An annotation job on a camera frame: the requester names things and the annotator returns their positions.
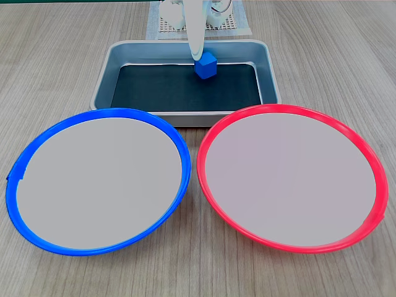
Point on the blue cube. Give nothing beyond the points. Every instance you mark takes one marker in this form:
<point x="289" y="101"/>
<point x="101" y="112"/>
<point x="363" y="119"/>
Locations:
<point x="205" y="66"/>

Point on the steel tray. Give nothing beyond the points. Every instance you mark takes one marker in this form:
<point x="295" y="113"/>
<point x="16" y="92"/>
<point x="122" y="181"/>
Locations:
<point x="105" y="83"/>

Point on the red-rimmed white plate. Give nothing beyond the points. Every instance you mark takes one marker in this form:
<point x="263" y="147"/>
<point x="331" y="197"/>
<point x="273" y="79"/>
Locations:
<point x="290" y="176"/>

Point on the blue-rimmed white plate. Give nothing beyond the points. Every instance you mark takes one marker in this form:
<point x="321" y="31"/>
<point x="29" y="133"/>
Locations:
<point x="99" y="182"/>

